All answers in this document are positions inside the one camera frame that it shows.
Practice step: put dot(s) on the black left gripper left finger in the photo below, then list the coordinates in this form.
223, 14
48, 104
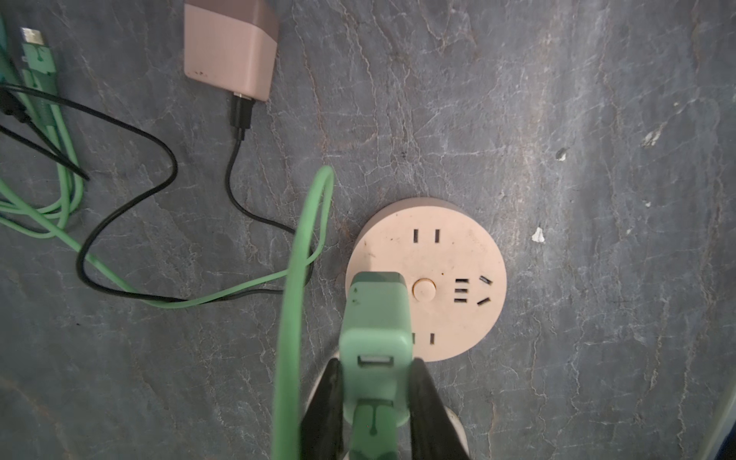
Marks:
321, 429

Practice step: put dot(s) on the pink USB charger adapter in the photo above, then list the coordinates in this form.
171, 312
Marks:
231, 45

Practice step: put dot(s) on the round pink power socket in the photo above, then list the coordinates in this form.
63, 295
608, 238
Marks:
454, 272

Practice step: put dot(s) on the green USB charger plug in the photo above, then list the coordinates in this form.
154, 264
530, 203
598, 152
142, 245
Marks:
376, 344

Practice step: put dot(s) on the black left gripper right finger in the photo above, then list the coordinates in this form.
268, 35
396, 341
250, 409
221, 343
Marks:
436, 432

